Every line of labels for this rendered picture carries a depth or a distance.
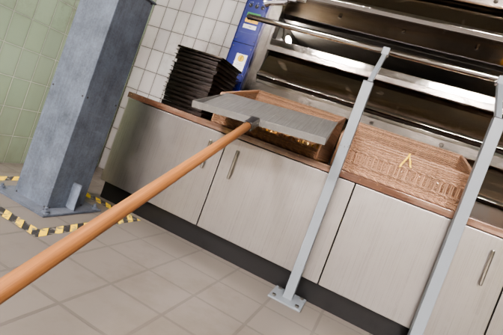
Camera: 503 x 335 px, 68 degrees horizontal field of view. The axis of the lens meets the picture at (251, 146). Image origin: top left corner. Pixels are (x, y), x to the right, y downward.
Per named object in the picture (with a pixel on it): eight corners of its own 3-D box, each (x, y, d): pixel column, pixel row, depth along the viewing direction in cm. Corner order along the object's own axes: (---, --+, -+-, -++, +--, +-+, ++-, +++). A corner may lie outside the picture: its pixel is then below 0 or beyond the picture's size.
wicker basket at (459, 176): (337, 167, 207) (355, 120, 206) (444, 206, 190) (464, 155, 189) (327, 164, 161) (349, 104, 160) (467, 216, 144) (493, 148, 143)
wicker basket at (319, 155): (242, 131, 228) (257, 89, 227) (330, 164, 210) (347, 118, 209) (208, 120, 182) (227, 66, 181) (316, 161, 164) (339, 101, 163)
